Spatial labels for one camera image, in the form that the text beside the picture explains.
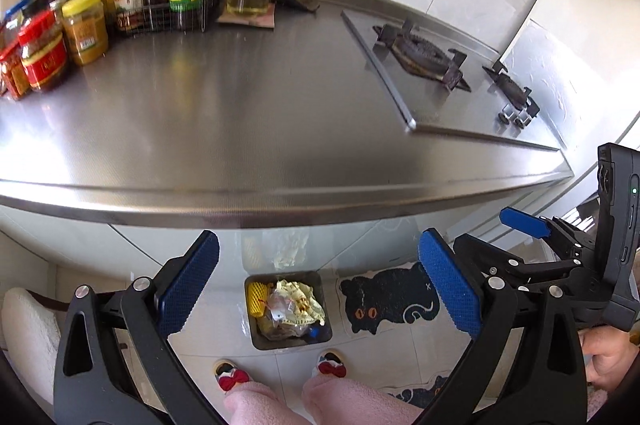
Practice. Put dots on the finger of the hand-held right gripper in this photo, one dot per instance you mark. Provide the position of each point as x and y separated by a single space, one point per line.
500 260
525 221

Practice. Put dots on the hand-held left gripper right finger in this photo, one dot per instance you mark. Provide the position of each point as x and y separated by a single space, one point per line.
447 285

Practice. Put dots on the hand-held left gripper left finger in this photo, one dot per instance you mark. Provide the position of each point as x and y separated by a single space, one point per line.
190 285

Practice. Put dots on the yellow foam fruit net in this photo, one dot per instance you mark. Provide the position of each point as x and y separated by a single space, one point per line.
258 300

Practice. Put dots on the cream printed wrapper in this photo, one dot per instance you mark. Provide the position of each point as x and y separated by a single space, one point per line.
295 300

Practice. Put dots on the grey square trash bin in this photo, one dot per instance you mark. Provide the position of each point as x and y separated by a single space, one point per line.
287 340

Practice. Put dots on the person's right hand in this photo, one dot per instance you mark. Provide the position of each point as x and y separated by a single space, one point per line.
610 355

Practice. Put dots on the black cat floor mat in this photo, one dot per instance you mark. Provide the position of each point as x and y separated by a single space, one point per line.
395 300

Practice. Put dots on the person's left slipper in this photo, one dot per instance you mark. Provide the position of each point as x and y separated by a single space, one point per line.
231 375

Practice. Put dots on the person's slipper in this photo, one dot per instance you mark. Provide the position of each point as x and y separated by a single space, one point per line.
231 375
330 365

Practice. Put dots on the silver stove knob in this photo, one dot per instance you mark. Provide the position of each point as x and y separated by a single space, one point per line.
506 114
524 120

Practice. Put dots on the dark printed floor mat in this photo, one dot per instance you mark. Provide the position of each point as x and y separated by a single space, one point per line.
420 392

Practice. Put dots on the steel gas stove top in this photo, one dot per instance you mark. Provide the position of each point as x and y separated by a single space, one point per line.
450 115

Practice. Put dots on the small black burner grate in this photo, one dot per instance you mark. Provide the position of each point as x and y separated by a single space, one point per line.
512 87

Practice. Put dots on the person's right slipper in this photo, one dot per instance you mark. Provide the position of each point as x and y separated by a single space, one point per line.
330 365

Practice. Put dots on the person's left leg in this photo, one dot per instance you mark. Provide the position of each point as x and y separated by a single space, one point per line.
265 407

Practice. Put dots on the person's leg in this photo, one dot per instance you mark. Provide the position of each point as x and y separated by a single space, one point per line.
350 400
265 407

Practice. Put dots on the person's right leg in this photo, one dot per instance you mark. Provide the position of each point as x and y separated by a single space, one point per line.
350 400

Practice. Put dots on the silver side panel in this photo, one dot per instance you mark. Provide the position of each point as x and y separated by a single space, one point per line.
560 70

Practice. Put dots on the white fluffy cloth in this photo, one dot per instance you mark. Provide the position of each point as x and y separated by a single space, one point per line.
30 335

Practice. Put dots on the large black burner grate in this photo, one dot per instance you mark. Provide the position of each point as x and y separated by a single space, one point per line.
425 57

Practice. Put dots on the pink coaster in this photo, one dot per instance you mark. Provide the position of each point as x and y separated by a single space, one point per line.
250 21

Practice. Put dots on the red lid sauce jar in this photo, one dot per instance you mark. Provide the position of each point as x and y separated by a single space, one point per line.
42 55

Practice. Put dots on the yellow lid jar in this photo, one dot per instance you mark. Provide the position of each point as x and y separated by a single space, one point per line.
85 32

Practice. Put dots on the small red sauce jar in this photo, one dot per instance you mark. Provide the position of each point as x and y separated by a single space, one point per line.
12 72

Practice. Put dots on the blue lid container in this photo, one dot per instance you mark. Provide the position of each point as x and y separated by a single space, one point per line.
15 17

